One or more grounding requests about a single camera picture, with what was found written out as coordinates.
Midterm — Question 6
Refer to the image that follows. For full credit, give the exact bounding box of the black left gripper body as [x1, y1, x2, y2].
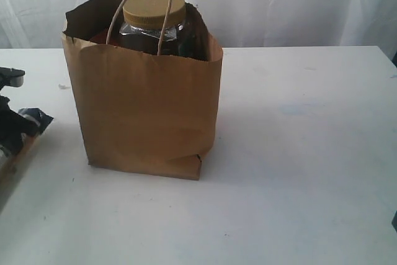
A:
[1, 96, 38, 156]

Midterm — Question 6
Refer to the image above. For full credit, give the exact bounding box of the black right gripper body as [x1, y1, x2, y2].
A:
[391, 212, 397, 231]

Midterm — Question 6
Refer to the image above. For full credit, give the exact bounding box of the dark blue pasta packet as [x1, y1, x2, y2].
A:
[0, 106, 54, 179]

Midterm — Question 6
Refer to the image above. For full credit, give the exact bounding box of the small brown paper pouch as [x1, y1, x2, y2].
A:
[89, 29, 119, 46]

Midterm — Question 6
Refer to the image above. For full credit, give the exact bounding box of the clear nut jar gold lid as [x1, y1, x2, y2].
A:
[119, 0, 186, 56]

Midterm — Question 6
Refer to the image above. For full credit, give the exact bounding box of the yellow juice bottle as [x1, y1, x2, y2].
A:
[177, 20, 197, 58]

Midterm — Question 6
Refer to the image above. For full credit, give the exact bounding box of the large brown paper bag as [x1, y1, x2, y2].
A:
[62, 0, 223, 180]

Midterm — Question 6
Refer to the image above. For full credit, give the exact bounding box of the small white paper scrap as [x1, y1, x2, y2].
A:
[58, 84, 70, 90]

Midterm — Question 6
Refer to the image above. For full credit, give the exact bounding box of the white backdrop curtain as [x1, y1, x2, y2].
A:
[1, 0, 396, 58]

